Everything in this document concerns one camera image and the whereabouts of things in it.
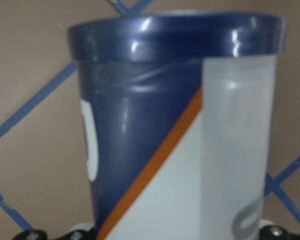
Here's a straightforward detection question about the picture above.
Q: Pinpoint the white blue tennis ball can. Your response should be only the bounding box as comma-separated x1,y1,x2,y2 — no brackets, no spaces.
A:
67,11,286,240

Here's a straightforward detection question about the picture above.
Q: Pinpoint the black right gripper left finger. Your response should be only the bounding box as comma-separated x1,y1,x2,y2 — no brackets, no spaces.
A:
14,222,96,240

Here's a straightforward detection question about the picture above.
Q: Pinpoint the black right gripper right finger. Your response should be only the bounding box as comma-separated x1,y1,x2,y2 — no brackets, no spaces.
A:
258,219,300,240

